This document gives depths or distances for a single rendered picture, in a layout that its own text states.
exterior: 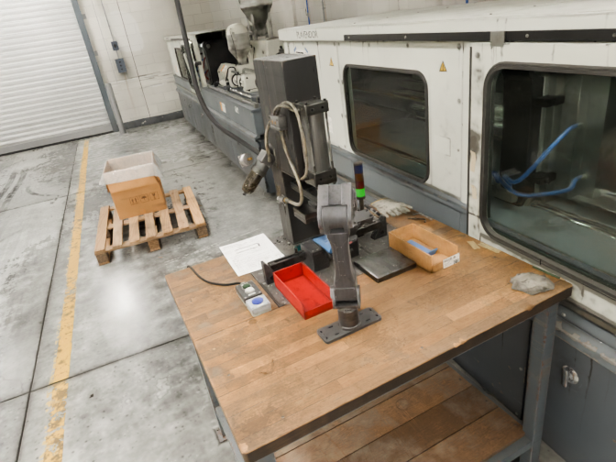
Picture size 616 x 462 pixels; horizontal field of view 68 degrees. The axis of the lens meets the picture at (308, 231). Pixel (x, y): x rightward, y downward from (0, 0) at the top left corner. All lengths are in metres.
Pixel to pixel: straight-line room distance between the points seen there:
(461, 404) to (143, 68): 9.57
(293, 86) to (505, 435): 1.53
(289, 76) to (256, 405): 1.02
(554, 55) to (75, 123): 9.88
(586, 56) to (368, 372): 1.02
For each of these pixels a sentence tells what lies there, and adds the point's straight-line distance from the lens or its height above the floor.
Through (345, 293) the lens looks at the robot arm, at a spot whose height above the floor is 1.03.
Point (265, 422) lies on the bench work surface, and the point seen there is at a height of 0.90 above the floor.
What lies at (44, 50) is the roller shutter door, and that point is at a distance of 10.62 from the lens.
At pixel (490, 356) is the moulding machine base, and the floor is 0.31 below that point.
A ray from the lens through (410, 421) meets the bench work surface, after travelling 2.07.
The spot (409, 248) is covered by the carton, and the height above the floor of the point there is 0.95.
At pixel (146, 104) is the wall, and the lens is 10.73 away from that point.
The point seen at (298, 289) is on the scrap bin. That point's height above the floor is 0.91.
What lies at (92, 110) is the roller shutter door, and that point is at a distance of 10.66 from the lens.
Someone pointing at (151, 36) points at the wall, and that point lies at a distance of 10.68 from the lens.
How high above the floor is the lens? 1.79
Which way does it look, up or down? 26 degrees down
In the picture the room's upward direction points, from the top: 9 degrees counter-clockwise
